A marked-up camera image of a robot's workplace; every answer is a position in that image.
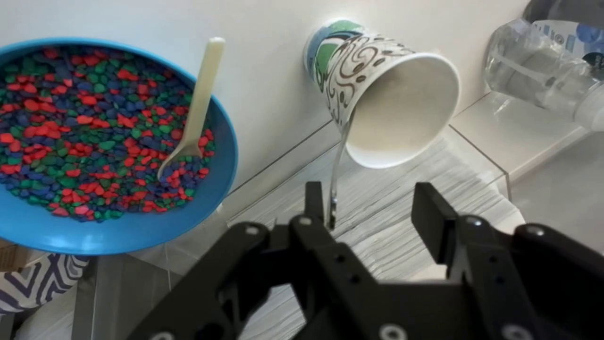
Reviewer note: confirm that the white plastic spoon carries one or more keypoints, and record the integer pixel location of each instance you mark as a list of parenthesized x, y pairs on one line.
[(199, 105)]

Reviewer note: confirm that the clear soap bottle green cap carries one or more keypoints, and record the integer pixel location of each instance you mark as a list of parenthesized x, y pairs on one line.
[(554, 58)]

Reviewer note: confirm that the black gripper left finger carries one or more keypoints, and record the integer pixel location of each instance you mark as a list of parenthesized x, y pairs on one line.
[(335, 281)]

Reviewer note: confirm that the blue bowl with beads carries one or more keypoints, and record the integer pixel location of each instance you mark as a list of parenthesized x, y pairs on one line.
[(86, 131)]

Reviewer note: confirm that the patterned paper cup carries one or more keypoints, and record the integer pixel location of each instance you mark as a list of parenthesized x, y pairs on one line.
[(388, 101)]

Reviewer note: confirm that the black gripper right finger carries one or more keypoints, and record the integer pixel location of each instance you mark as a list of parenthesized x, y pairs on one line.
[(479, 262)]

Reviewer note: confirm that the white paper towel dispenser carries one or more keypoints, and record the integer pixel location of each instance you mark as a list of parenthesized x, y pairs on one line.
[(232, 284)]

